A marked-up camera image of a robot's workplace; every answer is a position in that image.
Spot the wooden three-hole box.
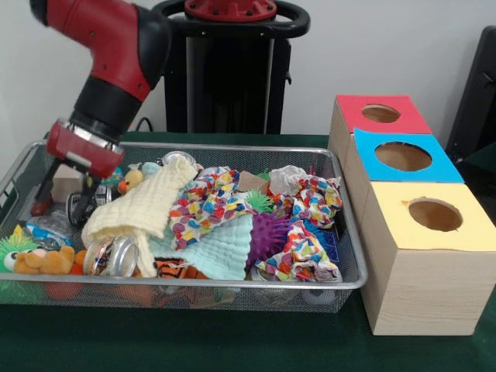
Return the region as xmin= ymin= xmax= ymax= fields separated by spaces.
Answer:
xmin=327 ymin=94 xmax=496 ymax=336

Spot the shallow clear mesh bin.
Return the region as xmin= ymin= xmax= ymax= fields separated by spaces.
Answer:
xmin=0 ymin=138 xmax=369 ymax=315

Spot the green fluffy toy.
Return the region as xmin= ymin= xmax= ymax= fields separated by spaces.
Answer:
xmin=0 ymin=234 xmax=38 ymax=272

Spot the red black drink can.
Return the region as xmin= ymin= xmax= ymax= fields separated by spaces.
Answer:
xmin=67 ymin=186 xmax=114 ymax=228
xmin=160 ymin=150 xmax=195 ymax=168

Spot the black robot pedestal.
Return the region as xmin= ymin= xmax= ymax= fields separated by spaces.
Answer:
xmin=150 ymin=0 xmax=311 ymax=134

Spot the mint green cloth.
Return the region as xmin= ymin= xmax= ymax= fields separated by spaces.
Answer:
xmin=147 ymin=213 xmax=253 ymax=281

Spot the green spiky ball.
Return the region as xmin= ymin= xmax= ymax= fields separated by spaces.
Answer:
xmin=242 ymin=190 xmax=275 ymax=215

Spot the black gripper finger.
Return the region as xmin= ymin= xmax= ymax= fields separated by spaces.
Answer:
xmin=74 ymin=175 xmax=102 ymax=226
xmin=31 ymin=159 xmax=67 ymax=216

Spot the brown plush bear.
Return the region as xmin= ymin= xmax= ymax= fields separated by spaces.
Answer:
xmin=11 ymin=243 xmax=74 ymax=276

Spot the crushed silver drink can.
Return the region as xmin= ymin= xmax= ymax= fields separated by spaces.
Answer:
xmin=82 ymin=234 xmax=140 ymax=278

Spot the crushed clear plastic bottle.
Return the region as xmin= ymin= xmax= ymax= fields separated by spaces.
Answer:
xmin=19 ymin=215 xmax=77 ymax=250

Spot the yellow rubber duck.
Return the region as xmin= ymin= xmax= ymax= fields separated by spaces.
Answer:
xmin=117 ymin=168 xmax=146 ymax=195

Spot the colourful patterned cloth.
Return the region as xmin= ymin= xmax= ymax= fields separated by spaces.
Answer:
xmin=268 ymin=165 xmax=344 ymax=231
xmin=167 ymin=161 xmax=250 ymax=252
xmin=256 ymin=221 xmax=343 ymax=282

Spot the dark green table cloth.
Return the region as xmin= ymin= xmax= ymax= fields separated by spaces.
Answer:
xmin=0 ymin=130 xmax=496 ymax=372

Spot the cream yellow cloth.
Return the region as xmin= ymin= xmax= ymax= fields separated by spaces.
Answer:
xmin=81 ymin=155 xmax=198 ymax=277

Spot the black chair back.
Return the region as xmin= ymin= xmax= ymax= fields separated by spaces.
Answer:
xmin=446 ymin=26 xmax=496 ymax=183

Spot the purple spiky ball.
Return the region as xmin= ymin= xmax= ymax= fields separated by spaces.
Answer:
xmin=246 ymin=209 xmax=294 ymax=268

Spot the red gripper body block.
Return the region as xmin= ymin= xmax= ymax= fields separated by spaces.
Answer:
xmin=46 ymin=118 xmax=126 ymax=180

